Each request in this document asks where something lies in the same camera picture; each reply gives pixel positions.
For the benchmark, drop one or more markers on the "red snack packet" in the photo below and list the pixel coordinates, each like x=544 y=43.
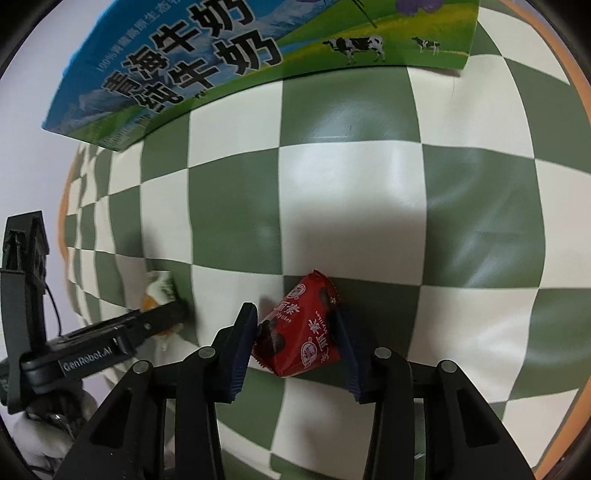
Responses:
x=300 y=332

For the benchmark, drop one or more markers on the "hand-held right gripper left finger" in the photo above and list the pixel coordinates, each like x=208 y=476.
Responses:
x=240 y=350

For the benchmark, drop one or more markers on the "white orange snack packet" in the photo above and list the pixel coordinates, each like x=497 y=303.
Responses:
x=159 y=288

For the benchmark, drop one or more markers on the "printed cardboard box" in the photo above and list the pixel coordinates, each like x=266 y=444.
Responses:
x=231 y=60

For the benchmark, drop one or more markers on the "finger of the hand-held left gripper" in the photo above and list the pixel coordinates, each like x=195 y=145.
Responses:
x=161 y=316
x=92 y=330

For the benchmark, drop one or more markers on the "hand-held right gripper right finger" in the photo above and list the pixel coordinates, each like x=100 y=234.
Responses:
x=348 y=355

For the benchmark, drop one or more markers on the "person's left hand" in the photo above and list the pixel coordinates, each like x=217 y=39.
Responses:
x=37 y=438

